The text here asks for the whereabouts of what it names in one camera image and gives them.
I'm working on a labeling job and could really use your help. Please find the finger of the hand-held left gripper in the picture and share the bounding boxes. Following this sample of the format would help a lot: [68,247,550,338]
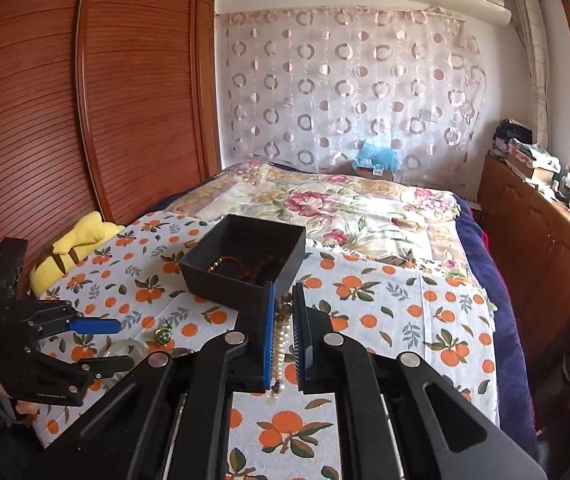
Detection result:
[30,300,122,339]
[34,352,136,378]

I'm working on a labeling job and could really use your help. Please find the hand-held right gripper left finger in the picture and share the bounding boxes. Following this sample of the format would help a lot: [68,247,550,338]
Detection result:
[40,282,276,480]

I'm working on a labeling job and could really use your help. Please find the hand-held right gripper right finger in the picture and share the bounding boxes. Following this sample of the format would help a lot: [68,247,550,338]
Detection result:
[292,282,550,480]

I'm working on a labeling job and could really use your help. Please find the pearl and wood bead bracelet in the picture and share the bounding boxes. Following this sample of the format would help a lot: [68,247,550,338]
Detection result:
[272,294,296,401]

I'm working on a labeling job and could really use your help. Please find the pale green jade bangle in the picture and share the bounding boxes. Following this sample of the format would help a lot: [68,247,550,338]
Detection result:
[102,338,150,388]

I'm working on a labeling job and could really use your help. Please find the black jewelry box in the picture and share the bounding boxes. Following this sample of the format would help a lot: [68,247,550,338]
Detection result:
[179,214,307,313]

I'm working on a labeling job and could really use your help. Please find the orange fruit print cloth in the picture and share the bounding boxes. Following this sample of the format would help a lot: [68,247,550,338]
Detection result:
[32,210,498,480]

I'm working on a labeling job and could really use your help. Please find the yellow plush toy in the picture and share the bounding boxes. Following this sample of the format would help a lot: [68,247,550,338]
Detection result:
[30,211,126,296]

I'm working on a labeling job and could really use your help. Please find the floral quilt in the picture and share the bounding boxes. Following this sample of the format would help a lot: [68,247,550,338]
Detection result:
[167,160,470,281]

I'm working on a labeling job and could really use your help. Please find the cardboard box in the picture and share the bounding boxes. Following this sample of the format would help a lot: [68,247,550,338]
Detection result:
[356,162,396,181]

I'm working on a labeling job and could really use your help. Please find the dark blue blanket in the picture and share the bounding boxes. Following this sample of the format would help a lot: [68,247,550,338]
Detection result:
[452,195,538,456]

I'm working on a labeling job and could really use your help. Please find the blue plastic bag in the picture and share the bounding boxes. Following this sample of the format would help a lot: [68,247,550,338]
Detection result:
[354,140,400,168]

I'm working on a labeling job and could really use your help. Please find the wooden slatted wardrobe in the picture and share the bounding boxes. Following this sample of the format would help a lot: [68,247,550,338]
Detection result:
[0,0,223,311]

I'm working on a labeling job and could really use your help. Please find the wooden cabinet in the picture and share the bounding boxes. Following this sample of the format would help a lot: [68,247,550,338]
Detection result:
[477,152,570,411]

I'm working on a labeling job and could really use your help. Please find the sheer circle pattern curtain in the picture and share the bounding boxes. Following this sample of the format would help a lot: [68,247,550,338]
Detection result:
[215,7,488,176]

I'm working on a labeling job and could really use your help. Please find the pile of clothes and books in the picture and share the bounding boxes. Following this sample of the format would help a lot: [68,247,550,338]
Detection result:
[490,119,563,181]

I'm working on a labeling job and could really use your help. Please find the patterned window curtain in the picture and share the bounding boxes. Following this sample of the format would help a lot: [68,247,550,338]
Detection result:
[510,0,553,146]

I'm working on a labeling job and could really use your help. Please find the brown wooden bead bracelet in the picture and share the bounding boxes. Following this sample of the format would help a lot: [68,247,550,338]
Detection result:
[242,255,278,286]

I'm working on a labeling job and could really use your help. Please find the red cord bracelet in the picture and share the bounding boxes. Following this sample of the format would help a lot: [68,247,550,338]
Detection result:
[207,256,246,273]

